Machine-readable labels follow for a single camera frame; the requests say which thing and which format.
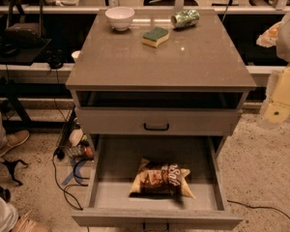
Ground open grey middle drawer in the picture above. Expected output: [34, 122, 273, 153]
[72, 135, 242, 231]

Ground closed grey top drawer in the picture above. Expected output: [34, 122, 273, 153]
[75, 107, 242, 136]

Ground black floor cable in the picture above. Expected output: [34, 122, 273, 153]
[51, 147, 90, 211]
[226, 199, 290, 232]

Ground tan shoe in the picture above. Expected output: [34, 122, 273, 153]
[0, 130, 30, 157]

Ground grey drawer cabinet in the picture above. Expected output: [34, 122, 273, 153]
[67, 8, 255, 151]

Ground black floor cable left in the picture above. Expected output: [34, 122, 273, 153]
[51, 147, 90, 211]

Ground black side table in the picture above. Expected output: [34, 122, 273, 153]
[0, 37, 52, 128]

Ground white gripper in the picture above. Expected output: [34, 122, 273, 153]
[256, 22, 290, 130]

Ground black bag on shelf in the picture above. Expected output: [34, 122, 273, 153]
[4, 0, 44, 48]

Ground brown chip bag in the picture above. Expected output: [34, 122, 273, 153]
[130, 159, 195, 198]

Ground person knee white trousers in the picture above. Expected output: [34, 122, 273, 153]
[0, 197, 18, 232]

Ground green yellow sponge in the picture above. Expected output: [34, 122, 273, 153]
[141, 27, 169, 47]

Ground clutter basket beside cabinet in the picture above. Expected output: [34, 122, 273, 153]
[54, 110, 94, 160]

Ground white paper cup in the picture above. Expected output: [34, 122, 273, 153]
[72, 50, 80, 62]

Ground white ceramic bowl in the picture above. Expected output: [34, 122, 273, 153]
[105, 7, 134, 31]

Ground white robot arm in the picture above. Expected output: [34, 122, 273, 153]
[256, 11, 290, 130]

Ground crushed green soda can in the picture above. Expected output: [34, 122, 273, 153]
[171, 10, 200, 29]

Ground black floor cable right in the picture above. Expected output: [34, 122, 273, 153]
[226, 199, 290, 232]

